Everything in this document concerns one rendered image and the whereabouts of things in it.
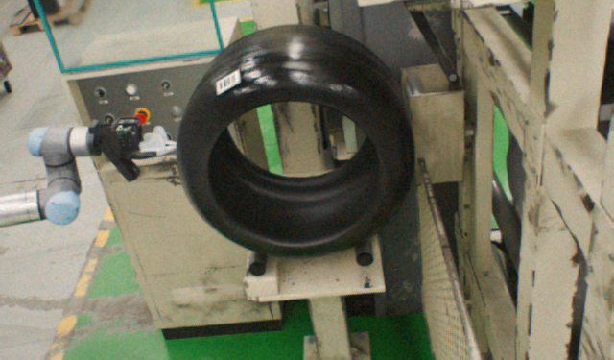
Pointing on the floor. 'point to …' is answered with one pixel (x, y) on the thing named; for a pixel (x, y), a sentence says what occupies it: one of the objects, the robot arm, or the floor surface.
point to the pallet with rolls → (29, 15)
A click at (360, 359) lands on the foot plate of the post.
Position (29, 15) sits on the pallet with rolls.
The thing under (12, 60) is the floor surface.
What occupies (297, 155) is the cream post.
